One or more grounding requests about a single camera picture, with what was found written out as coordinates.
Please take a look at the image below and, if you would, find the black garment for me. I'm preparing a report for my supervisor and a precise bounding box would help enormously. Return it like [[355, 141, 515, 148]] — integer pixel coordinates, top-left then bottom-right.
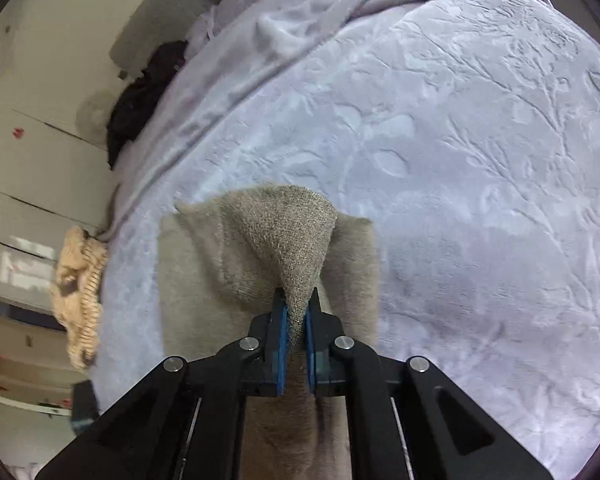
[[106, 40, 190, 170]]

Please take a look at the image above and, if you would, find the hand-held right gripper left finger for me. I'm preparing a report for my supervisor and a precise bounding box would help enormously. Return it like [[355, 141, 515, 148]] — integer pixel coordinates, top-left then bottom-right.
[[35, 287, 289, 480]]

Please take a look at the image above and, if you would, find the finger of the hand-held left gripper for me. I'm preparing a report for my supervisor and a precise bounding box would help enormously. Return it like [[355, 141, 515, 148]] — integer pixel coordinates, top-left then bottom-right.
[[71, 381, 100, 435]]

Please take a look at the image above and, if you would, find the light purple embossed blanket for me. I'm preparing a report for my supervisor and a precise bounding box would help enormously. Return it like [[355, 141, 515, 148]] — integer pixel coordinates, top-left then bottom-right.
[[87, 0, 600, 480]]

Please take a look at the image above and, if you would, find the taupe knit sweater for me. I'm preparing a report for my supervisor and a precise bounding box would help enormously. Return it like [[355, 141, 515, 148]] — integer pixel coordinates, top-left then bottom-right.
[[157, 184, 381, 480]]

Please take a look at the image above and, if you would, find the grey lilac plush blanket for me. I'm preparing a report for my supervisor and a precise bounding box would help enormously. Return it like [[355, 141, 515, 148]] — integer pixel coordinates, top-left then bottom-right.
[[105, 0, 556, 241]]

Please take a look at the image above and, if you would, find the white wardrobe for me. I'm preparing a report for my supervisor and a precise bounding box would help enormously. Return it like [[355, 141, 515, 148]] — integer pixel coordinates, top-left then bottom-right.
[[0, 105, 112, 421]]

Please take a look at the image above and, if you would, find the cream striped garment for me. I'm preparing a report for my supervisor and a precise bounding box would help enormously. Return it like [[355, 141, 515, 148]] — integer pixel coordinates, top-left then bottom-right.
[[49, 225, 110, 372]]

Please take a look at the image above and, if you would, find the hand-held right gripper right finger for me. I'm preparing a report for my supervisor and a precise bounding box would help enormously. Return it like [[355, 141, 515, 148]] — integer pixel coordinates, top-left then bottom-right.
[[302, 285, 556, 480]]

